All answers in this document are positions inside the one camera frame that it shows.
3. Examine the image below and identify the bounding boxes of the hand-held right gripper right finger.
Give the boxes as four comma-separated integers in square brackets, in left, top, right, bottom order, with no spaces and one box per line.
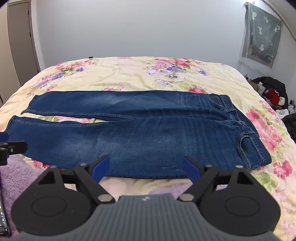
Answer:
[176,157,258,202]

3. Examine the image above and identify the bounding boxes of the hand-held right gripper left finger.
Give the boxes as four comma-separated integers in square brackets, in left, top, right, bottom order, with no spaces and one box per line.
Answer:
[37,155,116,205]

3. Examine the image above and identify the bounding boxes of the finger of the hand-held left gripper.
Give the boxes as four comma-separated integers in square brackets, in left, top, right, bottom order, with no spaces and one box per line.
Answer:
[0,132,28,165]

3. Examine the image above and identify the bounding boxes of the blue denim pants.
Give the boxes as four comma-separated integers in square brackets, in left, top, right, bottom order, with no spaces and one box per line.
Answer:
[5,90,272,180]

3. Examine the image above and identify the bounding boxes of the purple fuzzy blanket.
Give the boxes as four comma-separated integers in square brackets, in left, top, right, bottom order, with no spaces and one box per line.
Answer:
[0,153,192,235]

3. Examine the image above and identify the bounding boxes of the dark flat object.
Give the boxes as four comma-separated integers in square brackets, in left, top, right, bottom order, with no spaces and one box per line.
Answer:
[0,197,11,236]

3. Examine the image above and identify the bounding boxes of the floral bed blanket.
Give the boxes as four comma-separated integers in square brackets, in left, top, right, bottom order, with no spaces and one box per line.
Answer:
[0,56,296,240]

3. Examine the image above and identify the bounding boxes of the beige door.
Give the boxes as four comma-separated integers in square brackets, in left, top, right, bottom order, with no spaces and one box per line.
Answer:
[6,0,40,81]

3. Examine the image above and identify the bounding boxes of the dark cloth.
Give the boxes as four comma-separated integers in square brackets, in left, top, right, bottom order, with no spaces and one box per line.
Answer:
[282,113,296,140]

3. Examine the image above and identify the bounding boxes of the red garment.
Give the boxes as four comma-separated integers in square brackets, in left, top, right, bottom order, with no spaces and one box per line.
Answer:
[264,89,281,104]

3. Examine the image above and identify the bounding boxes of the pile of clothes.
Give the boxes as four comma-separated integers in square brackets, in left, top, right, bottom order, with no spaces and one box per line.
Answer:
[251,76,289,110]

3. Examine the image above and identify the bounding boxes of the grey printed window curtain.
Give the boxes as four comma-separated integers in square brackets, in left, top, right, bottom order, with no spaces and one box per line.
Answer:
[241,2,284,68]

